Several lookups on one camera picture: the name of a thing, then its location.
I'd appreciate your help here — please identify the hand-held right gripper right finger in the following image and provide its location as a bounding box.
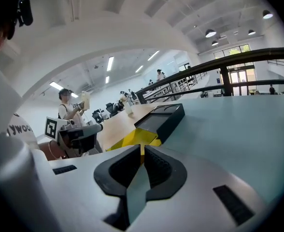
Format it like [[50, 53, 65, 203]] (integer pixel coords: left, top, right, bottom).
[[143, 145, 188, 202]]

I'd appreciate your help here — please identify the black office chair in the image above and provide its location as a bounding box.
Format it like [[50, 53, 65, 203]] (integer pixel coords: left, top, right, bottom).
[[105, 102, 118, 117], [91, 109, 103, 124]]

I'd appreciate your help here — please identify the black and yellow box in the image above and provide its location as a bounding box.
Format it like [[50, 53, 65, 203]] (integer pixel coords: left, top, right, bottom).
[[105, 103, 185, 152]]

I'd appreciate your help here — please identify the thin wrist bracelet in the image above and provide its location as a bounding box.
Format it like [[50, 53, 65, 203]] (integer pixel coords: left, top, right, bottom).
[[48, 140, 60, 160]]

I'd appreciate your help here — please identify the glass entrance door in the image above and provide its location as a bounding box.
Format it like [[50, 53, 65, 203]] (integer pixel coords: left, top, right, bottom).
[[229, 68, 256, 96]]

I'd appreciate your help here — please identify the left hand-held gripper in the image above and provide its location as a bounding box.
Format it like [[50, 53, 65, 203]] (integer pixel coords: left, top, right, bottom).
[[44, 116, 103, 159]]

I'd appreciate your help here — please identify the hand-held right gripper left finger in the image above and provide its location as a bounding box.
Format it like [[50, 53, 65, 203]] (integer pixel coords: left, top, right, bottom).
[[93, 144, 142, 197]]

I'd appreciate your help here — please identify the person's left forearm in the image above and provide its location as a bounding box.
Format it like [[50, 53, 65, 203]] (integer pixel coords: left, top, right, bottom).
[[39, 140, 69, 161]]

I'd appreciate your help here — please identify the black metal railing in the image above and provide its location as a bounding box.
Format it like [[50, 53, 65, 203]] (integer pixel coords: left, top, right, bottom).
[[135, 47, 284, 105]]

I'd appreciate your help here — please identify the black head-worn camera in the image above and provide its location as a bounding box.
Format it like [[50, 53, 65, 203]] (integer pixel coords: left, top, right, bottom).
[[16, 0, 34, 28]]

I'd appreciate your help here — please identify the cream packet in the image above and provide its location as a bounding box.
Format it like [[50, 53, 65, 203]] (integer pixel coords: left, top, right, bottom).
[[81, 90, 91, 111]]

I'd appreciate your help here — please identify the white bottle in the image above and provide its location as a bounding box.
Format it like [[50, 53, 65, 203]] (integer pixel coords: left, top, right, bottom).
[[124, 98, 134, 116]]

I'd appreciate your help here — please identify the wooden table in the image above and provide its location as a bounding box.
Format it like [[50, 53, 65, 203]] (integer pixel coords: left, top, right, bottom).
[[95, 104, 157, 152]]

